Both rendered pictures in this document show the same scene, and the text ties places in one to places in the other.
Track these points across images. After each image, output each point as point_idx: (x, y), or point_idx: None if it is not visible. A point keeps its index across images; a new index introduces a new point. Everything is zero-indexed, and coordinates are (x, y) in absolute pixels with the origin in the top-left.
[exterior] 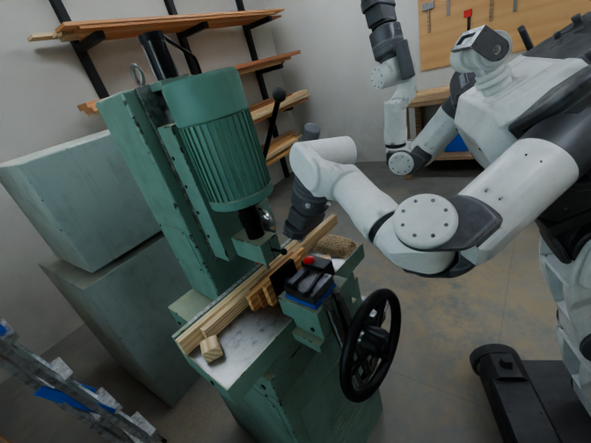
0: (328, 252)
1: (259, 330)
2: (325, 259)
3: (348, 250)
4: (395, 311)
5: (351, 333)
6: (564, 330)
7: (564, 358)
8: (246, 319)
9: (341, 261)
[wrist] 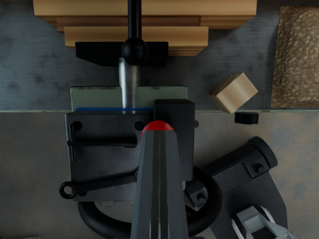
0: (278, 59)
1: (33, 74)
2: (187, 166)
3: (297, 103)
4: (207, 191)
5: (96, 231)
6: (286, 238)
7: (266, 222)
8: (36, 28)
9: (259, 104)
